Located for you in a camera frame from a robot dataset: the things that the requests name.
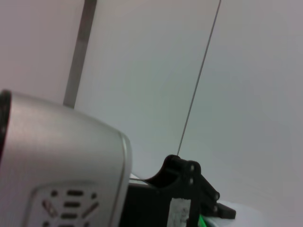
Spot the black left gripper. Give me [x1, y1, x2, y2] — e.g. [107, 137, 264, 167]
[123, 155, 236, 227]

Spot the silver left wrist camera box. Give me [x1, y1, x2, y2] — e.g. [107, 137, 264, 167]
[0, 89, 132, 227]

